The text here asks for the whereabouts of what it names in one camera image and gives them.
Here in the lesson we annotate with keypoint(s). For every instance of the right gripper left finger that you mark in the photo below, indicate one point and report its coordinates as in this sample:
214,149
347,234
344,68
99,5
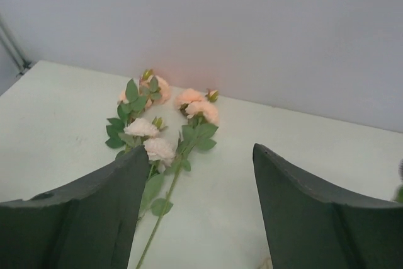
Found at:
87,223

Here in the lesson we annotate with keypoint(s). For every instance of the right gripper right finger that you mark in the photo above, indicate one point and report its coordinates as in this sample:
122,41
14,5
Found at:
312,223

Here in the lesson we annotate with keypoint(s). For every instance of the cream printed ribbon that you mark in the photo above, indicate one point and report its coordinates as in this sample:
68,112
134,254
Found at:
266,264

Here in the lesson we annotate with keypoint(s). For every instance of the white ribbed ceramic vase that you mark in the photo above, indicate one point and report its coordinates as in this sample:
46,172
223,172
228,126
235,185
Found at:
400,170

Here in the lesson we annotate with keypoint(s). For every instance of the pale pink rose stem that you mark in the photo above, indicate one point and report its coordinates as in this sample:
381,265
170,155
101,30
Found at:
160,153

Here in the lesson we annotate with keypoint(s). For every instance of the left aluminium frame post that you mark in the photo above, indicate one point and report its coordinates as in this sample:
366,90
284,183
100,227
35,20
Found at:
15,52

